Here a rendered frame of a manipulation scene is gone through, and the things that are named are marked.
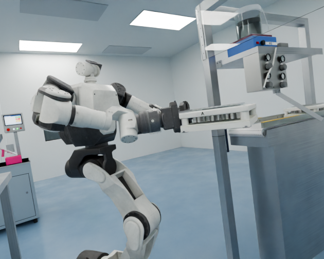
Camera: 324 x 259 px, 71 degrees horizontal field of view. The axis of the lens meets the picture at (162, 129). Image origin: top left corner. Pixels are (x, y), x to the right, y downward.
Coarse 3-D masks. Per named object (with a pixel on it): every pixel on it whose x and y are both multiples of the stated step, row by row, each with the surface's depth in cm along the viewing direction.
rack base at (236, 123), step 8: (232, 120) 77; (240, 120) 74; (248, 120) 72; (256, 120) 88; (184, 128) 83; (192, 128) 82; (200, 128) 80; (208, 128) 79; (216, 128) 78; (224, 128) 76
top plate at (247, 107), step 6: (222, 108) 76; (228, 108) 75; (234, 108) 74; (240, 108) 73; (246, 108) 72; (252, 108) 80; (180, 114) 83; (186, 114) 82; (192, 114) 81; (198, 114) 80; (204, 114) 79; (210, 114) 78; (216, 114) 77
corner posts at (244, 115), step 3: (255, 108) 92; (249, 111) 92; (252, 111) 91; (255, 111) 92; (240, 114) 74; (243, 114) 73; (246, 114) 73; (249, 114) 93; (252, 114) 92; (255, 114) 92; (243, 117) 73; (246, 117) 73; (183, 120) 83; (186, 120) 83; (183, 123) 83; (186, 123) 83
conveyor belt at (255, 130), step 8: (304, 120) 144; (232, 128) 148; (240, 128) 142; (248, 128) 135; (256, 128) 130; (264, 128) 126; (232, 136) 146; (240, 136) 140; (248, 136) 134; (256, 136) 129; (264, 136) 126
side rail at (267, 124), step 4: (316, 112) 148; (320, 112) 150; (296, 116) 137; (300, 116) 139; (304, 116) 141; (308, 116) 143; (276, 120) 129; (280, 120) 130; (284, 120) 132; (288, 120) 134; (292, 120) 136; (296, 120) 137; (264, 124) 124; (268, 124) 125; (272, 124) 127; (276, 124) 129
